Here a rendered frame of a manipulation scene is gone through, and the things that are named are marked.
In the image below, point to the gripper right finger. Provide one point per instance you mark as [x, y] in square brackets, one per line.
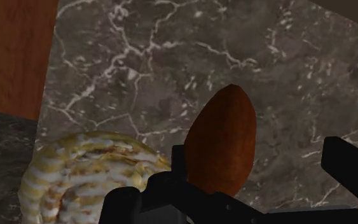
[349, 166]

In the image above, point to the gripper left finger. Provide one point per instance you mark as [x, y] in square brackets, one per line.
[169, 192]

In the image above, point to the brown egg-shaped wooden object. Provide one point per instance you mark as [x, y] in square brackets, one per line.
[222, 142]

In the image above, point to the iced cinnamon roll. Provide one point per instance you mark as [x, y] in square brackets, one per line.
[82, 173]

